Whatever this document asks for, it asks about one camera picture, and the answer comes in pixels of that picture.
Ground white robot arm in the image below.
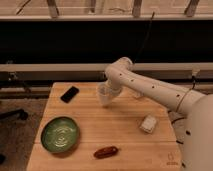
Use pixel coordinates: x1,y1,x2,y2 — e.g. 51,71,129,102
105,57,213,171

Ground black smartphone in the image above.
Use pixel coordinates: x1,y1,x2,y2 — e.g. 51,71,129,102
60,86,79,103

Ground white square sponge block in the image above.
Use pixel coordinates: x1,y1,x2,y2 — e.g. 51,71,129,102
140,115,157,134

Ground brown sausage-shaped object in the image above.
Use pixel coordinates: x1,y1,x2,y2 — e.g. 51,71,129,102
93,146,118,159

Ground black chair base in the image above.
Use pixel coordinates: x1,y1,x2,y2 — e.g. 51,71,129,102
0,109,28,120

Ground black hanging cable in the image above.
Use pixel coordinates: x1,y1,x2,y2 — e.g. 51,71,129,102
133,11,156,63

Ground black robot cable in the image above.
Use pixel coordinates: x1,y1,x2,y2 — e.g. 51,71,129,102
171,116,188,145

